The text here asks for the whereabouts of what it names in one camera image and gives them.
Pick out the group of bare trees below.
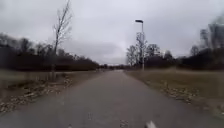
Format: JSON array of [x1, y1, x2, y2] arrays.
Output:
[[125, 32, 175, 68]]

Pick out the grey street lamp pole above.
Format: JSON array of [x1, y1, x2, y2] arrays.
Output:
[[134, 19, 146, 72]]

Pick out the grey asphalt path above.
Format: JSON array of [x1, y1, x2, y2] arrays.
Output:
[[0, 69, 224, 128]]

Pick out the thin bare tree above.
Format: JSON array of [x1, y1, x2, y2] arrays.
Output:
[[49, 0, 73, 81]]

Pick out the dark wood line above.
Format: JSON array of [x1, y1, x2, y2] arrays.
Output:
[[0, 32, 101, 72]]

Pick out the robot's own part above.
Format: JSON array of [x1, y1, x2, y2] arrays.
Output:
[[145, 120, 158, 128]]

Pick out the dry grass field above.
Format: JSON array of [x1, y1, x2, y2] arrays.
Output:
[[124, 66, 224, 118]]

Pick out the grass verge with dead leaves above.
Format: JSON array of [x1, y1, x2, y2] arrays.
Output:
[[0, 69, 108, 116]]

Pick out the dark bushes and trees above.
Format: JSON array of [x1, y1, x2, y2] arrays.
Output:
[[178, 14, 224, 71]]

